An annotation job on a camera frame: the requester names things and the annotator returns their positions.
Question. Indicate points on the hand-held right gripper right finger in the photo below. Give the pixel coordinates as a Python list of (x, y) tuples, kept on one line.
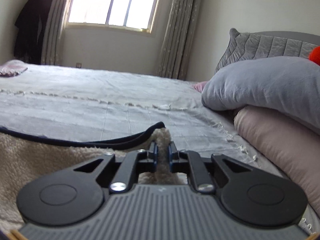
[(171, 156)]

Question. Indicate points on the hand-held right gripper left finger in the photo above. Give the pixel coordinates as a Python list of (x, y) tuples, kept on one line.
[(155, 155)]

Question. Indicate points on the cream fleece zip jacket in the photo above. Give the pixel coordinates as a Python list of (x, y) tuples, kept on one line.
[(50, 155)]

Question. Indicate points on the dark hanging clothes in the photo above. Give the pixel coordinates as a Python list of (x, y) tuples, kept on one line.
[(30, 25)]

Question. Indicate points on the small pink cloth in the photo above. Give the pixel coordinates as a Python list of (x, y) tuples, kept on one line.
[(200, 86)]

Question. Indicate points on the grey bed with quilt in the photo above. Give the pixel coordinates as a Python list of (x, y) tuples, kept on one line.
[(100, 92)]

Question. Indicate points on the pink pillow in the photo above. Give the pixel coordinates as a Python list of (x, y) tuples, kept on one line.
[(282, 142)]

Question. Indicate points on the grey-blue pillow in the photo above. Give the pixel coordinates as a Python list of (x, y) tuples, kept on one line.
[(265, 85)]

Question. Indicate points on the beige patterned curtain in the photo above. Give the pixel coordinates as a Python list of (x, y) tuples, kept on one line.
[(178, 30), (56, 22)]

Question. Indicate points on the grey quilted cushion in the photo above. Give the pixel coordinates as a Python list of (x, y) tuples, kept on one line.
[(262, 47)]

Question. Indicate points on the window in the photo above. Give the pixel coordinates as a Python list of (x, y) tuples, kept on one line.
[(112, 2)]

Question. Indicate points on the folded pink patterned cloth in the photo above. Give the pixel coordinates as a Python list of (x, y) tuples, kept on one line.
[(11, 69)]

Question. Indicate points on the orange plush toy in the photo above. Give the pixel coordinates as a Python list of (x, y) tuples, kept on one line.
[(315, 55)]

